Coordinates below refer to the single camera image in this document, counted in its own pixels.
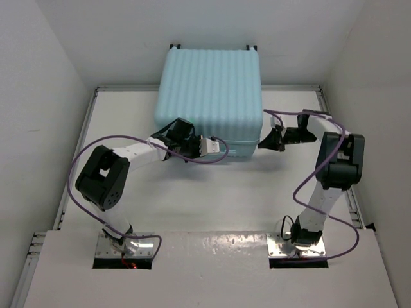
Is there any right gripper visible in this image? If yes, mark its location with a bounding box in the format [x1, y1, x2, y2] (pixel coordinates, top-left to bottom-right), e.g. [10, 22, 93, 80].
[258, 128, 316, 154]

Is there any light blue suitcase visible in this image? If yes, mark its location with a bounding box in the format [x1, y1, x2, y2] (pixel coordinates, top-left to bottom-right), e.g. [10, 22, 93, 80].
[154, 48, 263, 158]

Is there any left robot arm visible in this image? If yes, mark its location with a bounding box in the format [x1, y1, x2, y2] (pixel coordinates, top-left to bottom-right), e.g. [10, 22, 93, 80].
[75, 118, 203, 248]

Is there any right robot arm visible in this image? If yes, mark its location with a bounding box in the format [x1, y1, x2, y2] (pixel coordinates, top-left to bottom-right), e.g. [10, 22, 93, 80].
[258, 109, 365, 248]

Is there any rear left suitcase wheel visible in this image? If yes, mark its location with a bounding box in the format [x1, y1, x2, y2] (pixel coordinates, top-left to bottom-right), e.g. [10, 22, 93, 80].
[246, 45, 258, 51]

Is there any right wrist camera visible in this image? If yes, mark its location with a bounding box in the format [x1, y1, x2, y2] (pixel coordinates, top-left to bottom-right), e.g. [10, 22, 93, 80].
[270, 115, 283, 130]

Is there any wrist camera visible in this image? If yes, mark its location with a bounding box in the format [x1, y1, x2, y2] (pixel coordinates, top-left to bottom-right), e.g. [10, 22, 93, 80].
[270, 115, 283, 130]
[199, 137, 220, 157]

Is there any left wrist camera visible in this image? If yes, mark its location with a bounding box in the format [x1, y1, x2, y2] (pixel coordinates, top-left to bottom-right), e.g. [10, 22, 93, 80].
[199, 137, 220, 157]

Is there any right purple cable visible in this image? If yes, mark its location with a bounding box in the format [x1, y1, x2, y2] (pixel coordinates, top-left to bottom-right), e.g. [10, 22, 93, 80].
[263, 108, 360, 261]

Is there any purple cable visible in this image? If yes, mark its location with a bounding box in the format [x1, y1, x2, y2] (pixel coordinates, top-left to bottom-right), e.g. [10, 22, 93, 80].
[66, 134, 229, 257]
[263, 108, 360, 261]

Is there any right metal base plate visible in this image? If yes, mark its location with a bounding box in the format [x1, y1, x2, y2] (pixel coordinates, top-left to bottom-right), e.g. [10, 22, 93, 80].
[266, 233, 326, 260]

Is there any metal base plate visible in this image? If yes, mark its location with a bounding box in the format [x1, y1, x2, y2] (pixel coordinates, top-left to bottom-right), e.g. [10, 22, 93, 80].
[266, 233, 326, 260]
[94, 231, 155, 259]

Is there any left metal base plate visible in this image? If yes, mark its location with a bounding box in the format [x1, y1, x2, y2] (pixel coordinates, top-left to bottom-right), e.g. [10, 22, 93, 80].
[94, 231, 155, 259]

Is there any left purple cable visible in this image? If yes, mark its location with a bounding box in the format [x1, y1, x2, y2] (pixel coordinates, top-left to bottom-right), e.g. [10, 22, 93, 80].
[66, 134, 229, 257]

